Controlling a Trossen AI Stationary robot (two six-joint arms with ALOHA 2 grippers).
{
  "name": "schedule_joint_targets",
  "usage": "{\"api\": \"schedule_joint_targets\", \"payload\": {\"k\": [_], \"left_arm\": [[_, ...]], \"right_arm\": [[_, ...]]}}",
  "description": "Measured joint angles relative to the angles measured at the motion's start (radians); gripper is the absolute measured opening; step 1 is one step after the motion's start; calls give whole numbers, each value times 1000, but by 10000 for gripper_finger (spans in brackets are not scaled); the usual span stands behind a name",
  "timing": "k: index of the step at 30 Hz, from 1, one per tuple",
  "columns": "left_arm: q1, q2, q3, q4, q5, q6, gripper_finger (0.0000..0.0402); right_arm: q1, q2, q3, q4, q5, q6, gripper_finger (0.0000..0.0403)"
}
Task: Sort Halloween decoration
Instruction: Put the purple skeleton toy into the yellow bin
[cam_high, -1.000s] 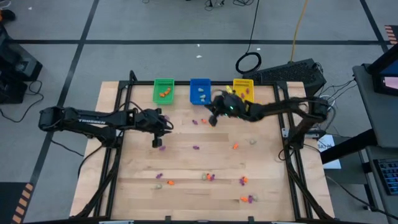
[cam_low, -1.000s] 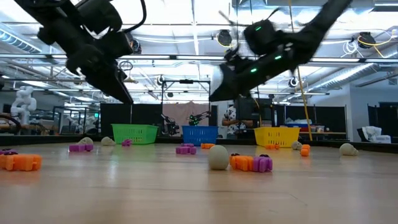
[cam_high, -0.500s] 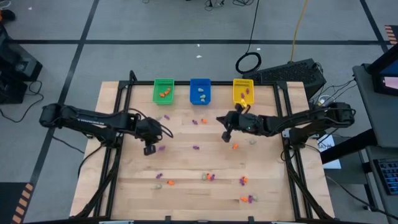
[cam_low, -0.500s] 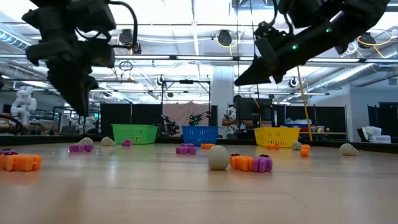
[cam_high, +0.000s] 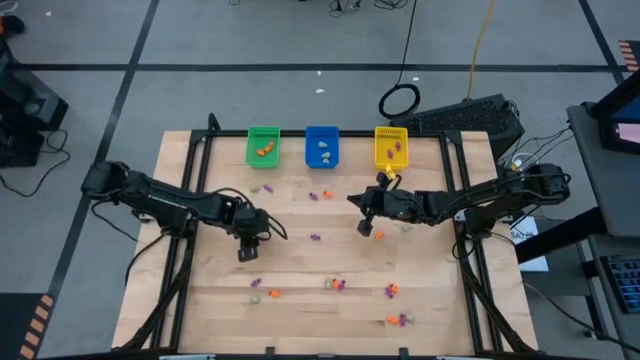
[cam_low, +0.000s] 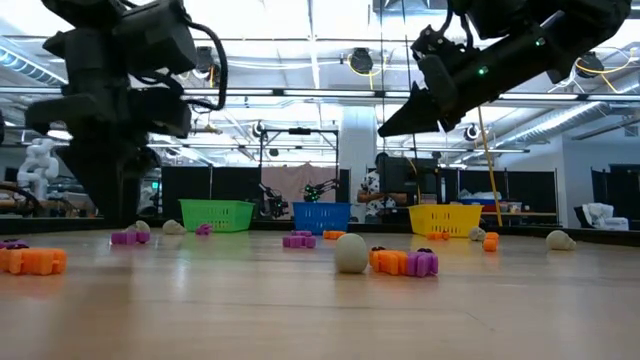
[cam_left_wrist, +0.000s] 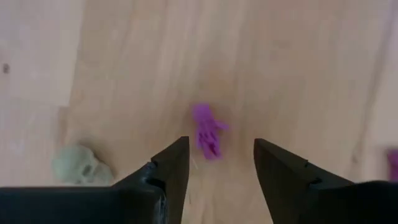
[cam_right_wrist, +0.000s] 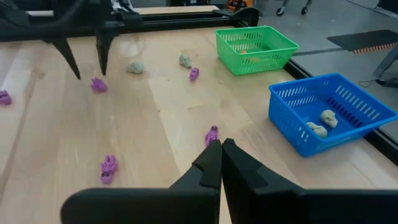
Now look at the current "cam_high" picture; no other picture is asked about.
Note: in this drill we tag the white paper sheet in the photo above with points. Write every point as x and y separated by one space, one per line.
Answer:
532 250

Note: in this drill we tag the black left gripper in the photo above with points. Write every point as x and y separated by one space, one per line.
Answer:
250 222

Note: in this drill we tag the black open laptop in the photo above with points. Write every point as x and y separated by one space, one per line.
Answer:
620 115

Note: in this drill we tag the grey keyboard desk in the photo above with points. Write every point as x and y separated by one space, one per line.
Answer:
610 330

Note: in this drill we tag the backlit keyboard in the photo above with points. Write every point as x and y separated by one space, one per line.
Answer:
625 282

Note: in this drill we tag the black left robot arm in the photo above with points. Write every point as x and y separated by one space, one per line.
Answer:
150 197

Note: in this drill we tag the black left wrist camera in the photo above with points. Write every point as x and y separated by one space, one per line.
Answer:
248 253

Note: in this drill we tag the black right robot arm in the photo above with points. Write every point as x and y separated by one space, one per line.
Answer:
500 195

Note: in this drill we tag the black perforated computer case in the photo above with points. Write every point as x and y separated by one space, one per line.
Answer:
450 120

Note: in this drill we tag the black hazard striped floor plate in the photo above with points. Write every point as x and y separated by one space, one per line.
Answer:
630 55
30 325

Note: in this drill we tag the small black equipment case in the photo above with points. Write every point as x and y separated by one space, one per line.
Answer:
20 147

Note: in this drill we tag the yellow plastic basket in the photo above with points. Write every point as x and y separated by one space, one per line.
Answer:
382 142

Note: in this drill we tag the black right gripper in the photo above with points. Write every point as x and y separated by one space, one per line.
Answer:
395 205

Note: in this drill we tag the black desk leg bar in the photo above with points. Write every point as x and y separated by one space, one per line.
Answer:
560 235

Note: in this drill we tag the blue plastic basket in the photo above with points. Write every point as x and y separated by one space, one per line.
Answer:
315 150

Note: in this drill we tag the large black equipment case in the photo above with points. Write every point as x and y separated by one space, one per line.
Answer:
30 100

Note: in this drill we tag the black orange floor object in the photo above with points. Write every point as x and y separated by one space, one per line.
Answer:
11 24

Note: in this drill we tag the grey side desk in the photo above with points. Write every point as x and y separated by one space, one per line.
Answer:
600 175

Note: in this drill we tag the green plastic basket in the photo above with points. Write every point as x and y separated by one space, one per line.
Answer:
262 137

